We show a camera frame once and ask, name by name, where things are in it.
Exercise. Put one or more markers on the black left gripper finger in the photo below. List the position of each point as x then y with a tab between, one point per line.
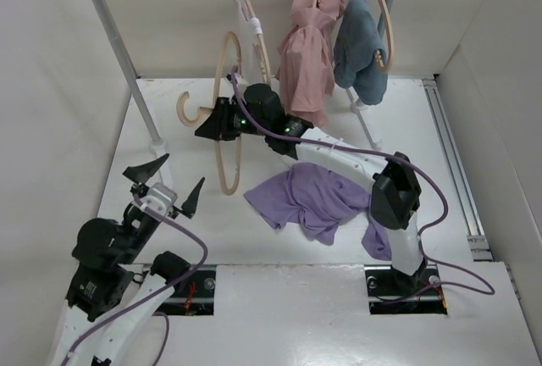
189	206
141	174

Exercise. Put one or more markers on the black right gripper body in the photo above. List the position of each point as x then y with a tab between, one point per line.
235	122

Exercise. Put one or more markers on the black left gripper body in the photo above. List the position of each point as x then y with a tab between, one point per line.
141	229

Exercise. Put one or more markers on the purple t shirt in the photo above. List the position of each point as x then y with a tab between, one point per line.
320	201

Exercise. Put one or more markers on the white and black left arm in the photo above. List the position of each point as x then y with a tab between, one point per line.
96	330

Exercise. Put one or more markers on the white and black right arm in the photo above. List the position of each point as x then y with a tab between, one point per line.
393	190

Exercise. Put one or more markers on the wooden hanger with tank top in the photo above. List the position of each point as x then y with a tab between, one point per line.
255	65

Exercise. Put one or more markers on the pink shirt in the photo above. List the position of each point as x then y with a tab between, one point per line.
306	71

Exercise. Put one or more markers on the blue shirt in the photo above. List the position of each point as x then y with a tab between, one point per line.
356	43

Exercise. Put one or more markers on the white tank top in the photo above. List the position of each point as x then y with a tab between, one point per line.
254	65

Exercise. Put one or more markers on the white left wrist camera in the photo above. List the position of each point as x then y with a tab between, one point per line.
157	197

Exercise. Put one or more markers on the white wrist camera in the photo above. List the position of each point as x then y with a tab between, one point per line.
157	197
241	83

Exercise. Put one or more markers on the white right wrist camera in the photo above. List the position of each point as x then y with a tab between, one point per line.
241	83

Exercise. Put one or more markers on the aluminium side rail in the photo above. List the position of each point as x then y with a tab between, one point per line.
476	237

